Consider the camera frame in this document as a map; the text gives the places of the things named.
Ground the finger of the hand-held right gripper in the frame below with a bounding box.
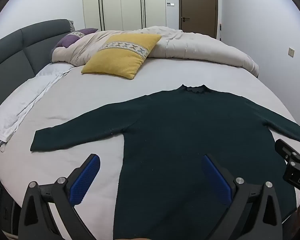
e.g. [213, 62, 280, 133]
[275, 139, 300, 164]

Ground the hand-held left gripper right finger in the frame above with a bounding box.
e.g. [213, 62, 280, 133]
[202, 154, 283, 240]

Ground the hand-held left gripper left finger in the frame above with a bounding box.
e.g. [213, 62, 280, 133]
[19, 154, 102, 240]

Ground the dark green sweater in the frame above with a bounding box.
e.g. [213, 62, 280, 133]
[30, 84, 300, 240]

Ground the bed with white sheet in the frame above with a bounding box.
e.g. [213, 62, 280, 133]
[0, 55, 300, 240]

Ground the white wrinkled blanket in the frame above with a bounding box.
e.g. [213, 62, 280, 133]
[0, 69, 73, 147]

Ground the yellow cushion with patterned band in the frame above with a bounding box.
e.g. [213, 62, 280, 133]
[81, 33, 162, 80]

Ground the beige duvet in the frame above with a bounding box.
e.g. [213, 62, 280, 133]
[51, 26, 260, 77]

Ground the purple cushion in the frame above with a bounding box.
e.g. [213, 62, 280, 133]
[54, 28, 99, 48]

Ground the grey padded headboard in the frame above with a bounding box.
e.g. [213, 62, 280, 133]
[0, 19, 77, 120]

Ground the brown door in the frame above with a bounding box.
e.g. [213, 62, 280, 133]
[178, 0, 219, 39]

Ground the white wardrobe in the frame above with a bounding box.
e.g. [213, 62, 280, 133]
[82, 0, 178, 32]

